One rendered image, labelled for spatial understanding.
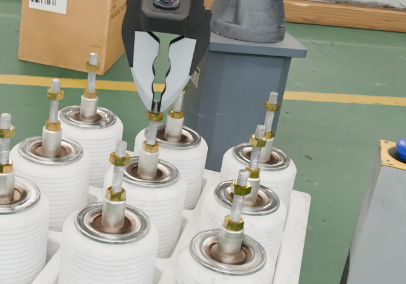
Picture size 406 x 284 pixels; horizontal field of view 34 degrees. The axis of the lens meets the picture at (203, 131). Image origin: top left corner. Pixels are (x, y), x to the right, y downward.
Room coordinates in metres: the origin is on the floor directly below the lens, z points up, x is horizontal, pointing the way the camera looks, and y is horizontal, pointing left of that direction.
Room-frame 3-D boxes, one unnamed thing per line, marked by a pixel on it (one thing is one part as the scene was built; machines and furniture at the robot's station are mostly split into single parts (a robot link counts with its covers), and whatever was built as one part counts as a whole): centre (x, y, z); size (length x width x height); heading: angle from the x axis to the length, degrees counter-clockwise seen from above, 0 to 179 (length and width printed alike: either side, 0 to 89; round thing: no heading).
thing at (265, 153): (0.79, -0.08, 0.26); 0.02 x 0.02 x 0.03
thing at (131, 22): (0.69, 0.08, 0.42); 0.05 x 0.02 x 0.09; 95
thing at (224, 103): (1.24, -0.05, 0.15); 0.19 x 0.19 x 0.30; 18
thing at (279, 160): (0.79, -0.08, 0.25); 0.08 x 0.08 x 0.01
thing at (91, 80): (0.83, 0.15, 0.30); 0.01 x 0.01 x 0.08
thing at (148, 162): (0.70, 0.06, 0.26); 0.02 x 0.02 x 0.03
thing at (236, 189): (0.56, -0.04, 0.32); 0.02 x 0.02 x 0.01; 20
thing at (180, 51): (0.71, 0.04, 0.38); 0.06 x 0.03 x 0.09; 5
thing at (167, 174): (0.70, 0.06, 0.25); 0.08 x 0.08 x 0.01
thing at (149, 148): (0.70, 0.06, 0.29); 0.02 x 0.02 x 0.01; 83
